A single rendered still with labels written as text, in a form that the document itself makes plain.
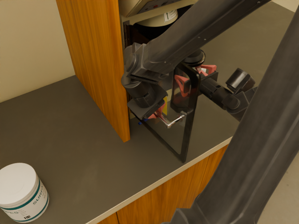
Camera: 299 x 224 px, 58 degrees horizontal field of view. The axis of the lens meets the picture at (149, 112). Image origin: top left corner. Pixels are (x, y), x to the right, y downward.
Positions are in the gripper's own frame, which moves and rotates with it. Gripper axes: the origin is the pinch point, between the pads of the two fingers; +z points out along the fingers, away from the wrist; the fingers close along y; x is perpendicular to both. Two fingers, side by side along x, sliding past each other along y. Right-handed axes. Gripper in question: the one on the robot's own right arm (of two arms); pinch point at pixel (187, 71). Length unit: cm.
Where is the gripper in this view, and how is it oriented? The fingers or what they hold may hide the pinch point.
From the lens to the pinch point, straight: 95.8
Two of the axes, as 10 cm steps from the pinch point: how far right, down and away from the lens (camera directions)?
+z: -5.7, -5.7, 5.9
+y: -8.2, 4.3, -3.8
